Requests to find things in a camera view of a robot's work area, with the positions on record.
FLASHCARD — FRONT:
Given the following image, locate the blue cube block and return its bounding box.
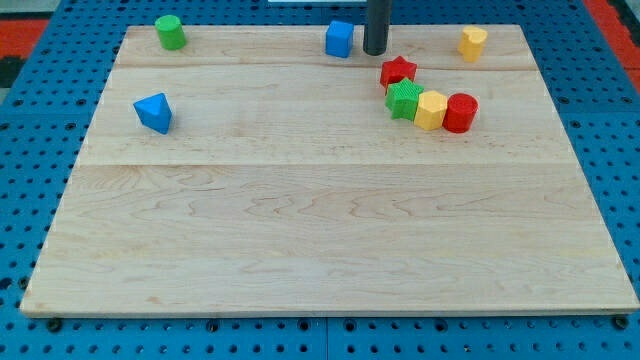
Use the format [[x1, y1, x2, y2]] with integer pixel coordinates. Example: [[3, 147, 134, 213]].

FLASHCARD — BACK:
[[325, 20, 354, 58]]

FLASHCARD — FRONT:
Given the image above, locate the light wooden board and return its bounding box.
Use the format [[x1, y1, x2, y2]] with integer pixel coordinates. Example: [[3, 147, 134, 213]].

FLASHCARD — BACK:
[[21, 25, 639, 319]]

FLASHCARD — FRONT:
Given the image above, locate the green star block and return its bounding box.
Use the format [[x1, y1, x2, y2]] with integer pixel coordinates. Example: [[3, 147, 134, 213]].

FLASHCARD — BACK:
[[385, 78, 424, 121]]

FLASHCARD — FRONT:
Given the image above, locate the red star block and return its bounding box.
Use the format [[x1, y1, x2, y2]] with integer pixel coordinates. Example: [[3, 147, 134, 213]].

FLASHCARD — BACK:
[[379, 56, 418, 92]]

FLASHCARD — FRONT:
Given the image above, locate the yellow hexagon block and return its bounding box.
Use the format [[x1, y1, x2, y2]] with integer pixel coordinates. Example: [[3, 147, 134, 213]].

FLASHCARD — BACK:
[[413, 90, 448, 131]]

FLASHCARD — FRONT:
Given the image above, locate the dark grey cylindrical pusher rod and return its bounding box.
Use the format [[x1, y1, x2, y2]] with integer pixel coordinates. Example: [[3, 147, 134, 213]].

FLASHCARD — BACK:
[[363, 0, 392, 56]]

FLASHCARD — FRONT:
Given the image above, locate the red cylinder block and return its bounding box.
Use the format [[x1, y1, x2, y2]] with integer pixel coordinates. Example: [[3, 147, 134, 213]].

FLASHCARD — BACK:
[[443, 93, 479, 133]]

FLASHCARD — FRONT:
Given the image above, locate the blue triangle block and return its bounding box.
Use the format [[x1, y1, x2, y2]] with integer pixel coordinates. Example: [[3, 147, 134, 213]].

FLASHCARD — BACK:
[[133, 93, 172, 135]]

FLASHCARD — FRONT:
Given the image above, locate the green cylinder block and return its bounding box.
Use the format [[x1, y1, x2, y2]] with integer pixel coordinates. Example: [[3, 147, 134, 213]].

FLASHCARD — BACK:
[[154, 14, 187, 51]]

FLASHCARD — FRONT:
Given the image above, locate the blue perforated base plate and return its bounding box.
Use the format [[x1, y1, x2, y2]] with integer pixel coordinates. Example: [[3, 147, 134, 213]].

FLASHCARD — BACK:
[[1, 0, 639, 359]]

